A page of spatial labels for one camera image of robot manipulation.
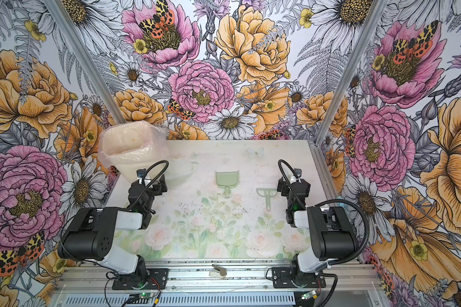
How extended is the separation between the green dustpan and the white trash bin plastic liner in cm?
30

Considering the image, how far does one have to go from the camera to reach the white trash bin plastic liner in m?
0.83

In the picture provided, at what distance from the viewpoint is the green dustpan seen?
39.9 inches
